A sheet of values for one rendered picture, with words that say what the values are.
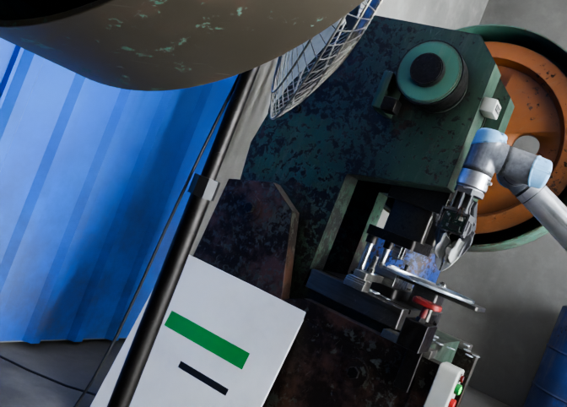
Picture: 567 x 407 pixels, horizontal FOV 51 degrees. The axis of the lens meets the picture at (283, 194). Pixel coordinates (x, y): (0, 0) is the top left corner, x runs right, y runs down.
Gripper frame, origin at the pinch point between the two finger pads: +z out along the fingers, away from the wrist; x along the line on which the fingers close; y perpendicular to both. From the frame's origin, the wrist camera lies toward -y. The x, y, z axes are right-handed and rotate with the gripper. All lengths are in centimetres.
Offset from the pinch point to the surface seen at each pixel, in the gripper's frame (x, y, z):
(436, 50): -23, -2, -54
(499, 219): -4, -66, -22
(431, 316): -5.0, -29.9, 15.3
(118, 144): -135, -15, 3
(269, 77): -138, -96, -54
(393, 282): -18.1, -25.6, 10.3
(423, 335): 2.8, 3.0, 17.2
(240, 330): -48, -3, 40
